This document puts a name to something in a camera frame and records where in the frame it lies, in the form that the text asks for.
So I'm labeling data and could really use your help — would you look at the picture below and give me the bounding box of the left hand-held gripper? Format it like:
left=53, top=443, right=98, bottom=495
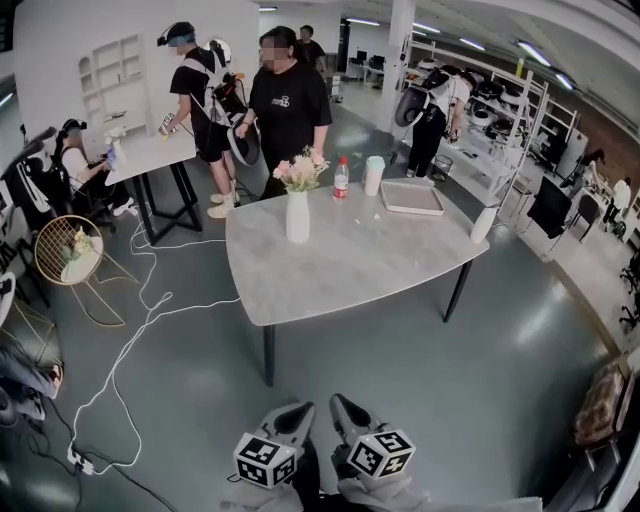
left=233, top=401, right=318, bottom=490

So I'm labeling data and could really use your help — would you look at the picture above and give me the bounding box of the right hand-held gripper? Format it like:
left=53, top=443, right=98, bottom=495
left=328, top=393, right=418, bottom=482

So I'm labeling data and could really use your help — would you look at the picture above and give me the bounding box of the white ceramic vase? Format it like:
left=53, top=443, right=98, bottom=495
left=285, top=189, right=312, bottom=245

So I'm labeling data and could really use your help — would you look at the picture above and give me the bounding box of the pink flowers bouquet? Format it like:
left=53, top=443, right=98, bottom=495
left=272, top=144, right=331, bottom=194

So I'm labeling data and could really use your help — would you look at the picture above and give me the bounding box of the person's left forearm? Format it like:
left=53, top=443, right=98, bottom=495
left=218, top=477, right=302, bottom=512

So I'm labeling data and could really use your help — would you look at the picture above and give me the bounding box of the person's right forearm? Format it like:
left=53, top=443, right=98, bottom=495
left=336, top=473, right=432, bottom=512

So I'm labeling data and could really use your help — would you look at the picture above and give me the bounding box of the pale vase with white flowers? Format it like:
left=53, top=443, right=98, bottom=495
left=102, top=125, right=129, bottom=169

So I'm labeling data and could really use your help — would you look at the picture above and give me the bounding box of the black table leg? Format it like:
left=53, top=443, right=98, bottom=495
left=443, top=259, right=474, bottom=324
left=262, top=324, right=277, bottom=389

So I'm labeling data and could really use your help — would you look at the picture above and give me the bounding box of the grey rectangular tray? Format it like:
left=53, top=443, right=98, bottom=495
left=379, top=179, right=447, bottom=218

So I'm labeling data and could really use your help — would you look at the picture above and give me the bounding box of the white power strip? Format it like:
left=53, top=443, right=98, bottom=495
left=66, top=443, right=97, bottom=477

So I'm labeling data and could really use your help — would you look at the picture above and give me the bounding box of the clear bottle with red label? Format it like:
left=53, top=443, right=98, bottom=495
left=332, top=155, right=351, bottom=203

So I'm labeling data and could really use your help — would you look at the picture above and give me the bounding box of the white cup with green lid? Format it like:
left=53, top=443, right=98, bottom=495
left=362, top=155, right=387, bottom=197

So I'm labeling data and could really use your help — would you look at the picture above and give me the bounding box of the brown patterned bag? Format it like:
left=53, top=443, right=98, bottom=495
left=573, top=358, right=629, bottom=447

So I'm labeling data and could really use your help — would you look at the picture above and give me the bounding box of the white and black helmet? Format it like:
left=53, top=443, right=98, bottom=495
left=226, top=121, right=263, bottom=167

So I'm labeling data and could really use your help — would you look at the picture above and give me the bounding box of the pale flower bunch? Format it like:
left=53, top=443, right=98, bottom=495
left=61, top=226, right=97, bottom=262

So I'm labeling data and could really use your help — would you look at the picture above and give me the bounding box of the black office chair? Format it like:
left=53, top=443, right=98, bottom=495
left=526, top=175, right=575, bottom=260

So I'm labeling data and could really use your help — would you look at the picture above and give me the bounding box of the white table with black legs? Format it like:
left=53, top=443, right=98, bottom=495
left=103, top=130, right=204, bottom=247

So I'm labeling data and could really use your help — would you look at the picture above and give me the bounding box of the white metal shelving rack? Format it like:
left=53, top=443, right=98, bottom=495
left=408, top=38, right=552, bottom=207

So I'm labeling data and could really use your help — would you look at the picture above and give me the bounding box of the black and white swivel chair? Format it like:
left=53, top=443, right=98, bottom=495
left=0, top=126, right=62, bottom=234

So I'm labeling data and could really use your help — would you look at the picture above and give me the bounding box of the white cabinet panel with shelves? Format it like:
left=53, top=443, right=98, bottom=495
left=76, top=32, right=153, bottom=140

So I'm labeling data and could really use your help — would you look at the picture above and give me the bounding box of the white floor cable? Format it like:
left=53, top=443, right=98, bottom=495
left=71, top=218, right=242, bottom=467

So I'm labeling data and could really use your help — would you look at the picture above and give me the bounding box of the black floor cable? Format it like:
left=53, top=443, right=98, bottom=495
left=29, top=399, right=181, bottom=512

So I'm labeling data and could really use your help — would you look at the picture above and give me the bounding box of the black wire waste bin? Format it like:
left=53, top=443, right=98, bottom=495
left=430, top=154, right=455, bottom=183

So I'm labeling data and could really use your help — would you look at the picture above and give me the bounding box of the gold wire chair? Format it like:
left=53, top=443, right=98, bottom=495
left=33, top=214, right=142, bottom=329

